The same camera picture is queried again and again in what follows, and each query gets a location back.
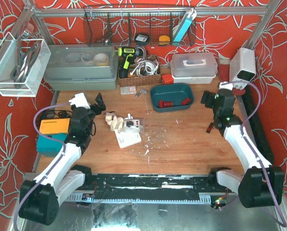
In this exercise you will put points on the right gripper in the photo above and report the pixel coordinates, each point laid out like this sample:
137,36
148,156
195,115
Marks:
209,101

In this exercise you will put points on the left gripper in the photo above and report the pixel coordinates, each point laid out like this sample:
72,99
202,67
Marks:
95,107

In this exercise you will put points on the large red spring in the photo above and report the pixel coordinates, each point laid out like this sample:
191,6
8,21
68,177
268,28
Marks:
165,104

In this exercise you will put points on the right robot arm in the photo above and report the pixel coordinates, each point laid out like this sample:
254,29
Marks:
262,183

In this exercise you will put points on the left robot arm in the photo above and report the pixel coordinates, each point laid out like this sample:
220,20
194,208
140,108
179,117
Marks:
41,198

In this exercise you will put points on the red spring right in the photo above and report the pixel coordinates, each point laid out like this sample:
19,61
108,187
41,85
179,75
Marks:
186,101

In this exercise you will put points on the white work glove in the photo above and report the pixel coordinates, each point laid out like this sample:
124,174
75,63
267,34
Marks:
115,122

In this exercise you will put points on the red flat case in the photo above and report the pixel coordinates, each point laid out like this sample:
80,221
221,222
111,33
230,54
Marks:
223,73

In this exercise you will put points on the small labelled parts box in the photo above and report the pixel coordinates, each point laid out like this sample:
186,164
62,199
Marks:
128,90

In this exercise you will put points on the clear white storage box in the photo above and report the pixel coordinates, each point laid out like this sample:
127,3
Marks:
193,68

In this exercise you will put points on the teal plastic tray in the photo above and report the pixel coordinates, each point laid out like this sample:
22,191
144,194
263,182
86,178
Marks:
176,92

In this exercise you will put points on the grey plastic toolbox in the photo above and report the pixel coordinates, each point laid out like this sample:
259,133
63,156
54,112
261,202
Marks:
80,67

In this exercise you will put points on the small red box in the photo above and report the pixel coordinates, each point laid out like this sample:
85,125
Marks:
167,79

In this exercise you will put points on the white bench power supply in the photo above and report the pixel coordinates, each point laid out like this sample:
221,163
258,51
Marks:
242,68

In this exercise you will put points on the orange box device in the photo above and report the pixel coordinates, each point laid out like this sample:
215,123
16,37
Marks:
55,126

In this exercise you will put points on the woven wicker basket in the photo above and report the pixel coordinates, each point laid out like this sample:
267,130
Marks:
140,80

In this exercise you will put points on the teal box device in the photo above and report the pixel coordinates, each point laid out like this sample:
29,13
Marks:
48,147

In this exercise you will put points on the yellow tape measure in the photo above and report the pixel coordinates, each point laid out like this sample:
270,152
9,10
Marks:
164,40

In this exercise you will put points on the black tape measure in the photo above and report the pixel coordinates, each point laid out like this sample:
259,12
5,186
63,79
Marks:
142,39

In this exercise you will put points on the light blue power strip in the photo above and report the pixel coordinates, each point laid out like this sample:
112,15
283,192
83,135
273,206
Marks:
180,30

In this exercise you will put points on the clear acrylic bin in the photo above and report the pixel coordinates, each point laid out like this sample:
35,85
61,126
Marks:
22,65

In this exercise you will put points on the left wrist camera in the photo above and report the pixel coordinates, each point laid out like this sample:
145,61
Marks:
80,100

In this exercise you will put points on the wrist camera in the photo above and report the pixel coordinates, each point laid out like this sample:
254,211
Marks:
226,85
80,100

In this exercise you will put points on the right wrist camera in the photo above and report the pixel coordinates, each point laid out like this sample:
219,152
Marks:
226,85

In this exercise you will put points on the orange handled ratchet screwdriver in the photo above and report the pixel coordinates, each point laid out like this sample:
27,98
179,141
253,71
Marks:
210,127

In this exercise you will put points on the metal angle bracket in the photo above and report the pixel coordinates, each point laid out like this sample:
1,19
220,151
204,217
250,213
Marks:
141,91

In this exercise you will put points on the white peg base plate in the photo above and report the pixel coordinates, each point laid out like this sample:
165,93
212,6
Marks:
127,139

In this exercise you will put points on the green black cordless drill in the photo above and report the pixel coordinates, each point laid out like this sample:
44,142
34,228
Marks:
128,55

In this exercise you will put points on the black wire shelf basket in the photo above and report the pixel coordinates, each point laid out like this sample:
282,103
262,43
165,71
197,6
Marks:
118,24

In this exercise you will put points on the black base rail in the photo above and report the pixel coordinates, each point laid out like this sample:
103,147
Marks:
145,188

